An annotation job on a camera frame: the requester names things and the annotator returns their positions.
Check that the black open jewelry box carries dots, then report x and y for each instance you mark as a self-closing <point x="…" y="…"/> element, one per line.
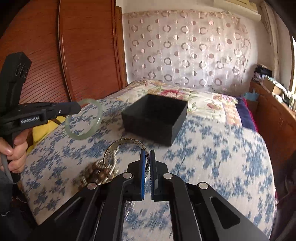
<point x="156" y="118"/>

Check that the pink floral quilt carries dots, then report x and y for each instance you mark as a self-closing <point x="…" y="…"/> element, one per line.
<point x="214" y="106"/>

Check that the engraved silver metal bangle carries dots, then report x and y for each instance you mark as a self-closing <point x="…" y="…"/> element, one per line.
<point x="124" y="145"/>

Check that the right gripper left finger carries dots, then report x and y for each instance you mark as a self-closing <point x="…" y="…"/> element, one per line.
<point x="97" y="212"/>

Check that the long wooden side cabinet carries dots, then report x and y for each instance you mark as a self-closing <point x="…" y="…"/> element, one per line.
<point x="276" y="124"/>

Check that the person's left hand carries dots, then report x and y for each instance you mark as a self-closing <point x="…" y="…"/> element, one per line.
<point x="17" y="155"/>

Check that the cardboard box on cabinet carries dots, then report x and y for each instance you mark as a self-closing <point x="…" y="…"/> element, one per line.
<point x="272" y="87"/>

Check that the dark blue blanket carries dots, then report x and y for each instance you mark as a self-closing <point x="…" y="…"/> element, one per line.
<point x="245" y="114"/>

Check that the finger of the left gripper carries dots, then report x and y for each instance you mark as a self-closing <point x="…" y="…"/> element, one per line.
<point x="66" y="107"/>

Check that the blue floral bed sheet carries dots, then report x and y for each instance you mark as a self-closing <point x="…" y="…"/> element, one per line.
<point x="233" y="160"/>

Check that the pale green jade bangle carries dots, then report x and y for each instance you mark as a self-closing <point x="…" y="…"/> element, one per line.
<point x="84" y="124"/>

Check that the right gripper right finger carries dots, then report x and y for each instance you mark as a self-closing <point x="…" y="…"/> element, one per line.
<point x="198" y="212"/>

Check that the sheer circle-pattern curtain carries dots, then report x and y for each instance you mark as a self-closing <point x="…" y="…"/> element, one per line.
<point x="189" y="48"/>

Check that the yellow plush toy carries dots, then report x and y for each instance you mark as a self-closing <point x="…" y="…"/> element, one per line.
<point x="40" y="132"/>

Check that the red wooden wardrobe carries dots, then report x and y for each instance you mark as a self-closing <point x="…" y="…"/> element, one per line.
<point x="76" y="48"/>

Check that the teal plastic bag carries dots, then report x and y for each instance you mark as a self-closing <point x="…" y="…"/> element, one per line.
<point x="251" y="96"/>

